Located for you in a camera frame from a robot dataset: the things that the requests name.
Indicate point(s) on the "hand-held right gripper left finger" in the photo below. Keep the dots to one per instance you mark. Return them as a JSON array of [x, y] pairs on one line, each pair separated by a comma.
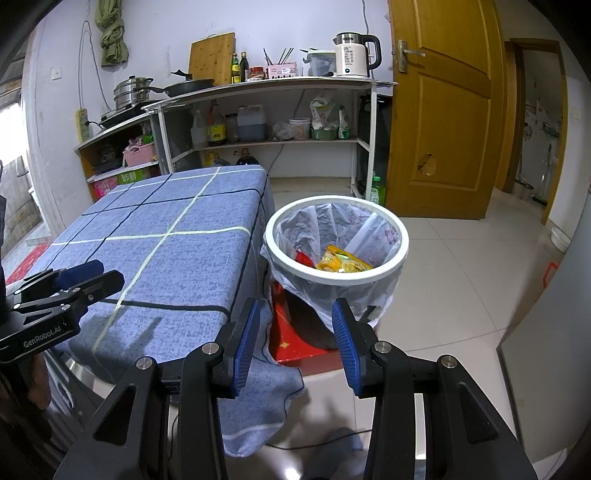
[[247, 350]]

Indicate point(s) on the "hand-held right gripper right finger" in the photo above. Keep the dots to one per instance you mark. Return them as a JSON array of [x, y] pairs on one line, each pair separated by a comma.
[[346, 346]]

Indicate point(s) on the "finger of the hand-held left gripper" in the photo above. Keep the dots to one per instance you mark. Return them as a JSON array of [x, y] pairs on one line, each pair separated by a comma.
[[101, 282], [81, 273]]

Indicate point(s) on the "white round bin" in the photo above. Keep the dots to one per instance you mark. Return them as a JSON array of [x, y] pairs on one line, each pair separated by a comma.
[[337, 278]]

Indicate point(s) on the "yellow snack packet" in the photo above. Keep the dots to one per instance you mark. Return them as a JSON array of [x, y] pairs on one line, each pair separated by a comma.
[[344, 263]]

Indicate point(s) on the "red snack wrapper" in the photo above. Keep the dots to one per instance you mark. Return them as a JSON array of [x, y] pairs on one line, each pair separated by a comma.
[[304, 259]]

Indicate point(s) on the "translucent plastic bin liner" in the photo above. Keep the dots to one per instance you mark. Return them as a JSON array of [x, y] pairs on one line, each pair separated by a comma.
[[323, 221]]

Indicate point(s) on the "person's left hand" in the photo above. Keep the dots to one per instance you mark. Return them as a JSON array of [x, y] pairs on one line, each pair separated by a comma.
[[39, 383]]

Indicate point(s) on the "red cardboard box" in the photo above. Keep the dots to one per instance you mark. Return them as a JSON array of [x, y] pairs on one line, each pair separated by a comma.
[[295, 341]]

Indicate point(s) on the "red floor mat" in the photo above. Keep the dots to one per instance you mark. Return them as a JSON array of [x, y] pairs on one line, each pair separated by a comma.
[[25, 267]]

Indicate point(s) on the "blue checked tablecloth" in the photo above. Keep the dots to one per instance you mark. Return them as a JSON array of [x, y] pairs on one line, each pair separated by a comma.
[[184, 258]]

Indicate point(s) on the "pink carton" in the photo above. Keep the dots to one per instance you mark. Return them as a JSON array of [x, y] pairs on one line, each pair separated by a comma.
[[105, 189]]

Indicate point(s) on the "green printed carton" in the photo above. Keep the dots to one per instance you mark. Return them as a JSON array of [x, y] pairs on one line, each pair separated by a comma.
[[136, 176]]

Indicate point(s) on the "wooden side cabinet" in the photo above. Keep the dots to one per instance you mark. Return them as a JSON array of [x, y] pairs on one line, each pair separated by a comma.
[[85, 154]]

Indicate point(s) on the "pink plastic basket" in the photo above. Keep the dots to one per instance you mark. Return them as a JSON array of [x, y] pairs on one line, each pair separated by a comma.
[[141, 154]]

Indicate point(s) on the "yellow power strip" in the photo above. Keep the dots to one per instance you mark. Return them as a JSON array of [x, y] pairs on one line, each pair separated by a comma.
[[82, 124]]

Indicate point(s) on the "green detergent bottle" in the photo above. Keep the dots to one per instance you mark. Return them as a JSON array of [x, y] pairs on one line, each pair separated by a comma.
[[377, 191]]

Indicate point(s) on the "black induction cooker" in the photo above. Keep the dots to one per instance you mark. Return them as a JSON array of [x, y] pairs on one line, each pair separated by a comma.
[[124, 119]]

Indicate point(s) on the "yellow oil jug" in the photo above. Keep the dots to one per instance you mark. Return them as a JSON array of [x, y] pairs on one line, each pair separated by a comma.
[[216, 160]]

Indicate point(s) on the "clear plastic bottle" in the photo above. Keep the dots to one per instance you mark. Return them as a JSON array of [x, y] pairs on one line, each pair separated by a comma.
[[198, 134]]

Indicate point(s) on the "steel steamer pot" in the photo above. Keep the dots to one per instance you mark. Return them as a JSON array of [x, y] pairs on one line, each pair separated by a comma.
[[131, 92]]

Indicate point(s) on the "dark oil jug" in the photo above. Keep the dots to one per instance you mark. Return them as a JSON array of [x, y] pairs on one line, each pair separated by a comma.
[[247, 160]]

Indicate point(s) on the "yellow label sauce bottle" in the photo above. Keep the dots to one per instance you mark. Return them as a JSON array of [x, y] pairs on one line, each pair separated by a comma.
[[216, 129]]

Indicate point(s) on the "small dark bottle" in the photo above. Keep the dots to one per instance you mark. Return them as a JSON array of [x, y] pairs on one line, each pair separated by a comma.
[[231, 129]]

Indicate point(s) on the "white fridge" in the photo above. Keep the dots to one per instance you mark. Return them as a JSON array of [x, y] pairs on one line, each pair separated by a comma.
[[554, 369]]

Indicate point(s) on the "black frying pan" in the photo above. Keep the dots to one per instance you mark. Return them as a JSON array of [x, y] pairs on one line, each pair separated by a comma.
[[189, 86]]

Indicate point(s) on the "white jug with dark liquid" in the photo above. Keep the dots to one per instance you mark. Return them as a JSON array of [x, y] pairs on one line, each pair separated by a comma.
[[251, 124]]

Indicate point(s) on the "green food packet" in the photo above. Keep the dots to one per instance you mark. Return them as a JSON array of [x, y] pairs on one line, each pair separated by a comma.
[[345, 124]]

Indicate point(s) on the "white plastic tub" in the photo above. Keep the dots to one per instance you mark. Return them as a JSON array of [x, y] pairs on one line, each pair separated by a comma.
[[299, 129]]

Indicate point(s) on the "white and green food bag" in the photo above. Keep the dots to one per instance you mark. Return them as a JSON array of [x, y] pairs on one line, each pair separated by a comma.
[[323, 115]]

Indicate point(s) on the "wooden door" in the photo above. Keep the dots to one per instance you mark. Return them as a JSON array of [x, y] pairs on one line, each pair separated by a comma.
[[443, 129]]

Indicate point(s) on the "white basin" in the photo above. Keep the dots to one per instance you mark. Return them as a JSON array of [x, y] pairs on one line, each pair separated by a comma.
[[560, 240]]

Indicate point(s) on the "green hanging cloth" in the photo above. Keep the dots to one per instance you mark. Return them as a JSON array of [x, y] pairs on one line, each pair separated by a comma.
[[113, 32]]

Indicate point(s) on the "bamboo cutting board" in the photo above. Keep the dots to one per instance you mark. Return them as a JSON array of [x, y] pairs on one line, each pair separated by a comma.
[[212, 60]]

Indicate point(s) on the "dark sauce bottle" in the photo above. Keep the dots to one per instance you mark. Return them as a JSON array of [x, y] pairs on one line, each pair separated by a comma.
[[235, 71], [244, 69]]

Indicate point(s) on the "white metal shelf rack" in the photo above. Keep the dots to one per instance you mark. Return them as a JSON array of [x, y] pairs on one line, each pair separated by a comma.
[[258, 85]]

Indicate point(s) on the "red lid jar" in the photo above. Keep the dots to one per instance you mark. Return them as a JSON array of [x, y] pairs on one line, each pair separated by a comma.
[[257, 74]]

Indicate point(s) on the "pink chopstick holder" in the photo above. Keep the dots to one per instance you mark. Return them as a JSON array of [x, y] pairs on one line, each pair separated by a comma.
[[279, 71]]

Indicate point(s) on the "grey clear plastic container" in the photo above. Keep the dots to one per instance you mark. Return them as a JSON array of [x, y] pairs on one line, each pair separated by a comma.
[[321, 64]]

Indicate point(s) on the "bunch of chopsticks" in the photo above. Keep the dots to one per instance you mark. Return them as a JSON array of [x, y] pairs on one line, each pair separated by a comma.
[[277, 56]]

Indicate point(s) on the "white electric kettle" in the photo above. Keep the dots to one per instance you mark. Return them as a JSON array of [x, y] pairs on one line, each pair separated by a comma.
[[351, 57]]

